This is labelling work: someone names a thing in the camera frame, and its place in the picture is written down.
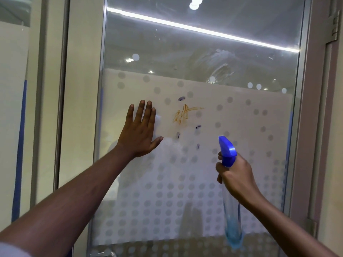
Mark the person's left hand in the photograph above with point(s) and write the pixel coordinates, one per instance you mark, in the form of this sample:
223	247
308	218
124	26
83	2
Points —
138	136

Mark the person's right hand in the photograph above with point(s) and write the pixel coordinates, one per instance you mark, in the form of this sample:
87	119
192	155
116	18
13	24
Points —
239	176

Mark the person's right fingers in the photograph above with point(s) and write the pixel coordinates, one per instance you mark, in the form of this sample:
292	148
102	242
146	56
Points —
220	169

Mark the person's left middle finger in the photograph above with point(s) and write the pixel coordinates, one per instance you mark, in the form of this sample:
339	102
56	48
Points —
148	112

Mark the person's left little finger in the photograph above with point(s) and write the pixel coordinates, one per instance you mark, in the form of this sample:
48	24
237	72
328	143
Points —
130	113

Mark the person's left thumb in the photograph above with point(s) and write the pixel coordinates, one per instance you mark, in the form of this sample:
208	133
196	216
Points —
157	142

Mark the white cleaning cloth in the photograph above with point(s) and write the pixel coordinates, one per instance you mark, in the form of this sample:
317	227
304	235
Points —
159	123

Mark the clear spray bottle blue trigger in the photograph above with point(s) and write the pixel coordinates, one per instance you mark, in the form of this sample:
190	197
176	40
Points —
227	150

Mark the person's right forearm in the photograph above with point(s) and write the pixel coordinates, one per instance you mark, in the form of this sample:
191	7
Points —
286	227

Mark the person's left forearm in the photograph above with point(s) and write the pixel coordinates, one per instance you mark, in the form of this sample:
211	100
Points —
69	200

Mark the glass door dotted frosted film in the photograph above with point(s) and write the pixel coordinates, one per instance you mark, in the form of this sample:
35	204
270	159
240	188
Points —
203	64

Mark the small metal door hinge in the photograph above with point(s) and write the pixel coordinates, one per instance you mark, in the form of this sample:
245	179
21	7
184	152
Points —
312	227

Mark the frosted glass side panel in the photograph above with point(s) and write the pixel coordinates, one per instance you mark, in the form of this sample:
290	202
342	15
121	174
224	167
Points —
13	104

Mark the white shirt sleeve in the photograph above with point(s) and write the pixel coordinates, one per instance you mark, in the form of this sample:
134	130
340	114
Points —
13	251

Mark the large metal door hinge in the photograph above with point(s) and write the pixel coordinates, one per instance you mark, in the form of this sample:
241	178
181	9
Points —
332	28

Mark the beige door frame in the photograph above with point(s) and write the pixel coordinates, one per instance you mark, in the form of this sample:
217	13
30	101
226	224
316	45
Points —
316	131

